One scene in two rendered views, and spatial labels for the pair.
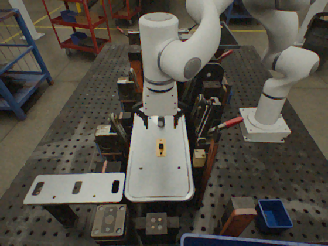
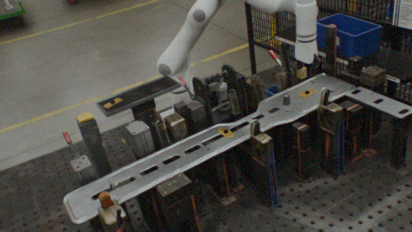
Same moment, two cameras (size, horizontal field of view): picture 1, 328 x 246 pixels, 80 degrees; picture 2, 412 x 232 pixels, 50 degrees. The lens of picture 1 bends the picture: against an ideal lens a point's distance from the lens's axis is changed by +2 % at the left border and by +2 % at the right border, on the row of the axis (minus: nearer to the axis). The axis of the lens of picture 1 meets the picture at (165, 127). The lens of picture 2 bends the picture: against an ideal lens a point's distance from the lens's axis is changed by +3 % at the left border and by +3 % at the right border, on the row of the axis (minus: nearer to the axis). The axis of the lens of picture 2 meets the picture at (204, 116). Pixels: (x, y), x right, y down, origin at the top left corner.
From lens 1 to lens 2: 220 cm
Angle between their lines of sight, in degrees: 83
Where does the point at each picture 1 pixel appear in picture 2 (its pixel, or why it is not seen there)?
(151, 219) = (355, 59)
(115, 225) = (372, 67)
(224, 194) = not seen: hidden behind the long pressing
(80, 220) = (389, 164)
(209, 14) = not seen: outside the picture
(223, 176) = not seen: hidden behind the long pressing
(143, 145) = (316, 99)
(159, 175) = (327, 85)
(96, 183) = (365, 97)
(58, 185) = (389, 107)
